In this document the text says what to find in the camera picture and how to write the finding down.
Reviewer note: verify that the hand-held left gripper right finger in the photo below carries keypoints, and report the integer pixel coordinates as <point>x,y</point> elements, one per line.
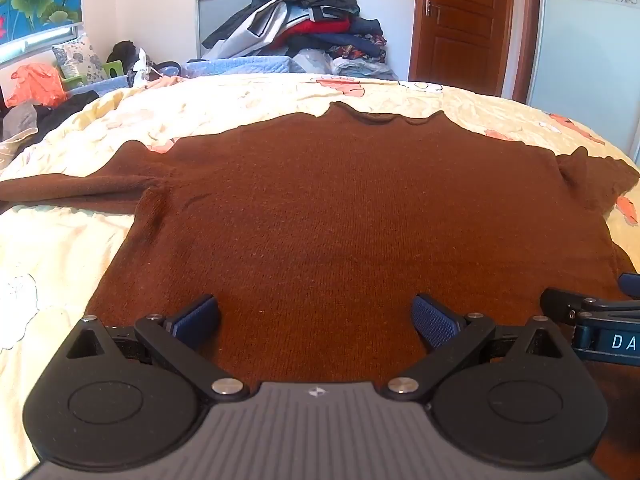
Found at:
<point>434,317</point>

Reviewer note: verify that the grey cloth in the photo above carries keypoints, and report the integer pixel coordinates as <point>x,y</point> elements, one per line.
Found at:
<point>19,120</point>

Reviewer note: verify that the orange plastic bag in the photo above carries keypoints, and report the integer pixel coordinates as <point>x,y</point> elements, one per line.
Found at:
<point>37,85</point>

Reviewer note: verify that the black bag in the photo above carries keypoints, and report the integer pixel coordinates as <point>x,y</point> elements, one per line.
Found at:
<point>122,52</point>

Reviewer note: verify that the grey framed board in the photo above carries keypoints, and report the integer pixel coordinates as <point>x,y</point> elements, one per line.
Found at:
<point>220,15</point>

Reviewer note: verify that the yellow floral bed sheet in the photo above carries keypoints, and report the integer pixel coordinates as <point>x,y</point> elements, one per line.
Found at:
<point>60,245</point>

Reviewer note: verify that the brown knitted sweater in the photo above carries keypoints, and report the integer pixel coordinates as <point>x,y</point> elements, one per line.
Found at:
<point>340,240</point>

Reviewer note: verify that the white crumpled bag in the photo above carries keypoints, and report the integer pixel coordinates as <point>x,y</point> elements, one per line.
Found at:
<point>140,67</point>

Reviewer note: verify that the grey floral pillow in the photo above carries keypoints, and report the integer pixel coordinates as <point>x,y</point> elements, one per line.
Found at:
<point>77,57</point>

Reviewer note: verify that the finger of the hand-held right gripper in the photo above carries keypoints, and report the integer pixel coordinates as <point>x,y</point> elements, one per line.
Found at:
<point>631,282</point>
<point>562,302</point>

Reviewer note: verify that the green plastic stool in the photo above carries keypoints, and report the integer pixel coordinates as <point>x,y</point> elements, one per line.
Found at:
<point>114,69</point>

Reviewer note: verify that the pile of mixed clothes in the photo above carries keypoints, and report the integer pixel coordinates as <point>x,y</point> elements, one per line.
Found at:
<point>305,20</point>

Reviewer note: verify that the black cloth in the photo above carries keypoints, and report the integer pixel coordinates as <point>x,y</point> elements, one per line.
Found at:
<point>65,110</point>

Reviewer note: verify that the blue quilted blanket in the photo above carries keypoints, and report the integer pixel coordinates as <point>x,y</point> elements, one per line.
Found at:
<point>235,66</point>

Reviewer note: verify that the white flower-print wardrobe door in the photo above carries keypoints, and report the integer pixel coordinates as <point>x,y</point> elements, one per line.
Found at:
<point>587,45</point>

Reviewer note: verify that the brown wooden door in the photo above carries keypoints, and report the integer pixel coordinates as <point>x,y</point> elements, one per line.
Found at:
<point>462,25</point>

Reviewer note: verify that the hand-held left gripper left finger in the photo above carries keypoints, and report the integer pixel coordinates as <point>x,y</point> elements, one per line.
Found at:
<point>199,317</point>

